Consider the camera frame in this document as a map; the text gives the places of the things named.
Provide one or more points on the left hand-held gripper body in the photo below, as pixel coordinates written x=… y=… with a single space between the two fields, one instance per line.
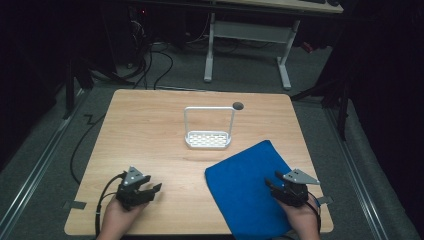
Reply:
x=130 y=195

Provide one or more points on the blue cloth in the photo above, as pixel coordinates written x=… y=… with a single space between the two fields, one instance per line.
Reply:
x=245 y=186

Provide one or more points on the white-legged desk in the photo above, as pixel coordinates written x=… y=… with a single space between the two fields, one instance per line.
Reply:
x=253 y=31

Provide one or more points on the dark round table grommet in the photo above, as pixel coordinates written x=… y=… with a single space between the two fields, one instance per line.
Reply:
x=238 y=106

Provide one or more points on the metal floor rail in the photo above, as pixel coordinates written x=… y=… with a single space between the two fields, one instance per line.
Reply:
x=33 y=170
x=356 y=173

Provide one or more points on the black stand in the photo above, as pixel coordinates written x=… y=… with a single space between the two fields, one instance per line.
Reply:
x=336 y=100
x=75 y=83

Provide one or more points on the grey tape piece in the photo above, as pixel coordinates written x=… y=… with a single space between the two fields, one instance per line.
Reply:
x=325 y=200
x=75 y=205

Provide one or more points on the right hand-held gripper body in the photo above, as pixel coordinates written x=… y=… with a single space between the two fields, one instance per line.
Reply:
x=295 y=190

